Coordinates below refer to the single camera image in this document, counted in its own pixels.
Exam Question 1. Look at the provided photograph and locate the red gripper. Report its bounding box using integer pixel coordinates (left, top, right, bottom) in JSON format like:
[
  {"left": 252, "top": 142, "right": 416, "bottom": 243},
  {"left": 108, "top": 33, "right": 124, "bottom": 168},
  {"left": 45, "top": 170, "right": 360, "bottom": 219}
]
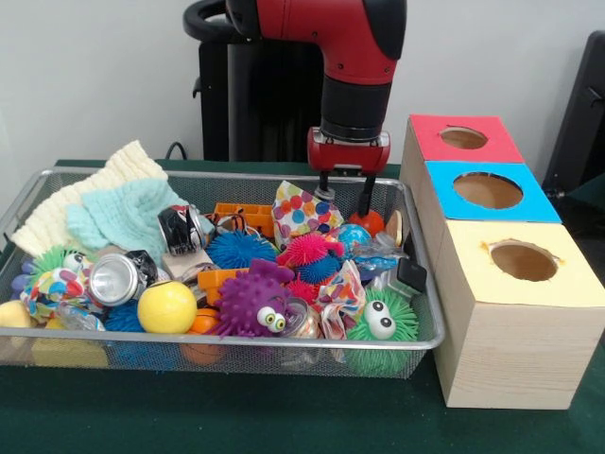
[{"left": 306, "top": 127, "right": 391, "bottom": 218}]

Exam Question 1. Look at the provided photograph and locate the crushed clear plastic bottle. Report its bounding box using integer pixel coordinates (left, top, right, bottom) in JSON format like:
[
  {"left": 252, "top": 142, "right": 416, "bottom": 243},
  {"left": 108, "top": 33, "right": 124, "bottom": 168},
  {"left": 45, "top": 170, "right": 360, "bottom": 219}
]
[{"left": 314, "top": 184, "right": 351, "bottom": 217}]

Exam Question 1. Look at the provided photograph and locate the wooden three-hole box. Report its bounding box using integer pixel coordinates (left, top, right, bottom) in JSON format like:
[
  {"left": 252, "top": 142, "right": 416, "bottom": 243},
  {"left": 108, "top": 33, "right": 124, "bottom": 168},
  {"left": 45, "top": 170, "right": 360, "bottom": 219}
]
[{"left": 399, "top": 113, "right": 605, "bottom": 410}]

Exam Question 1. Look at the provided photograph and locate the red rubber ball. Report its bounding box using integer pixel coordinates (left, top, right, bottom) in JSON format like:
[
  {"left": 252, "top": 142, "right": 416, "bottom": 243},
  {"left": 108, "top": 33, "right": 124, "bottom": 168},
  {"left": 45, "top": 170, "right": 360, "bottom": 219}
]
[{"left": 348, "top": 210, "right": 387, "bottom": 237}]

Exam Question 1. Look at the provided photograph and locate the polka dot paper napkin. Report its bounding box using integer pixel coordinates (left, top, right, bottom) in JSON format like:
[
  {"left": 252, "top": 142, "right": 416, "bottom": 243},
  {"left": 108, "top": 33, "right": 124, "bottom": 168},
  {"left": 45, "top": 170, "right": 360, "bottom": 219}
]
[{"left": 271, "top": 180, "right": 345, "bottom": 247}]

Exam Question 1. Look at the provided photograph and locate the blue spiky ball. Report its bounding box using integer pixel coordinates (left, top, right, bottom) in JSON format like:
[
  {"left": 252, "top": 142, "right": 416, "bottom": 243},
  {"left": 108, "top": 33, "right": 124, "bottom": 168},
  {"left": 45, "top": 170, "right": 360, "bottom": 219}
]
[{"left": 206, "top": 230, "right": 280, "bottom": 271}]

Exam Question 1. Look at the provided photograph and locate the green spiky toy with eyes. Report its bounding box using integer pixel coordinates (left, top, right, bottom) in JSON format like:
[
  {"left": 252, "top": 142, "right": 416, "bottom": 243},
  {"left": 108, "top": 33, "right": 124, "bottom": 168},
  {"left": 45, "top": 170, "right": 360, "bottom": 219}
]
[{"left": 344, "top": 287, "right": 421, "bottom": 344}]

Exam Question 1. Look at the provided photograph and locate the purple spiky toy with eyes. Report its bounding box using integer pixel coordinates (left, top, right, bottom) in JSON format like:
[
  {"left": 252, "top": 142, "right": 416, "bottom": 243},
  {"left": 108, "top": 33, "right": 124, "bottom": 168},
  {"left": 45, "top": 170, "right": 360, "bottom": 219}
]
[{"left": 207, "top": 258, "right": 297, "bottom": 340}]

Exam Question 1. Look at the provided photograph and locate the crushed black can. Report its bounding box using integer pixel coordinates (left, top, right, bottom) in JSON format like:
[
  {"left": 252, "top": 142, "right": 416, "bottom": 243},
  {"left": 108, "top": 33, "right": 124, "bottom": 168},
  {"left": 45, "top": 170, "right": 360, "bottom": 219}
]
[{"left": 157, "top": 203, "right": 216, "bottom": 257}]

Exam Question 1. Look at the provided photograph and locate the yellow smiley ball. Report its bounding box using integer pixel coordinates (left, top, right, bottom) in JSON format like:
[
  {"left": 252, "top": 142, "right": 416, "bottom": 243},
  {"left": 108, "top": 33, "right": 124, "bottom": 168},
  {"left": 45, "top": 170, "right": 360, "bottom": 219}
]
[{"left": 136, "top": 280, "right": 199, "bottom": 335}]

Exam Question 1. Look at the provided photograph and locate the mint green cloth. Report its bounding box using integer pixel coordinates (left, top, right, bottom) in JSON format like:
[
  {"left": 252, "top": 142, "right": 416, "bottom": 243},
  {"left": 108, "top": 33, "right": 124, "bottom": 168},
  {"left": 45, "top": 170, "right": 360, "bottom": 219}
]
[{"left": 65, "top": 178, "right": 216, "bottom": 266}]

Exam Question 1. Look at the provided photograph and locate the dark green tablecloth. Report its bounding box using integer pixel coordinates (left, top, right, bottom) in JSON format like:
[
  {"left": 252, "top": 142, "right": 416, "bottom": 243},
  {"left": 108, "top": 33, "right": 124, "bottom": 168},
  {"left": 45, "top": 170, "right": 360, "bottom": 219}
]
[
  {"left": 560, "top": 177, "right": 605, "bottom": 226},
  {"left": 0, "top": 159, "right": 605, "bottom": 454}
]

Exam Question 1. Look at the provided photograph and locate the crushed silver can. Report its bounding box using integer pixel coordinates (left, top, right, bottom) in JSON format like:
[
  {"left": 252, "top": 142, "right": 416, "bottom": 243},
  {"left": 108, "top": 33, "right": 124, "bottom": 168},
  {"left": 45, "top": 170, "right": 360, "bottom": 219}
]
[{"left": 88, "top": 253, "right": 160, "bottom": 307}]

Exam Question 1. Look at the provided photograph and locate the cream knitted cloth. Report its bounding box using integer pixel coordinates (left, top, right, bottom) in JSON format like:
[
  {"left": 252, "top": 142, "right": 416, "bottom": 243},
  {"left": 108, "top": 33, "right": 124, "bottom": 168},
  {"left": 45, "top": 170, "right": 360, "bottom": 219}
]
[{"left": 9, "top": 139, "right": 169, "bottom": 259}]

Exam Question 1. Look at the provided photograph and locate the wire mesh bin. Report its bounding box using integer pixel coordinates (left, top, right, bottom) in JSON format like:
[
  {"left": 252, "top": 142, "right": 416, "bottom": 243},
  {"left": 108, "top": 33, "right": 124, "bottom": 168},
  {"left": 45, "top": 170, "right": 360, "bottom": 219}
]
[{"left": 0, "top": 166, "right": 446, "bottom": 380}]

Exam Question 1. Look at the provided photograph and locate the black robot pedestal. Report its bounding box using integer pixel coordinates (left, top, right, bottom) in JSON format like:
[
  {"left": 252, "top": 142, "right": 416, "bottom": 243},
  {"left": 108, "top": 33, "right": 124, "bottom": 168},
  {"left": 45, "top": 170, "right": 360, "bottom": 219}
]
[{"left": 182, "top": 0, "right": 332, "bottom": 165}]

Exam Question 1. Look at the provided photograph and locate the black cable loop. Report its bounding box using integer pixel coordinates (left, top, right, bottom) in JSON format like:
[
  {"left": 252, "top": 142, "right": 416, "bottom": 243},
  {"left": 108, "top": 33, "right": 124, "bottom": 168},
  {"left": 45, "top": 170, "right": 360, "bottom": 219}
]
[{"left": 164, "top": 140, "right": 190, "bottom": 162}]

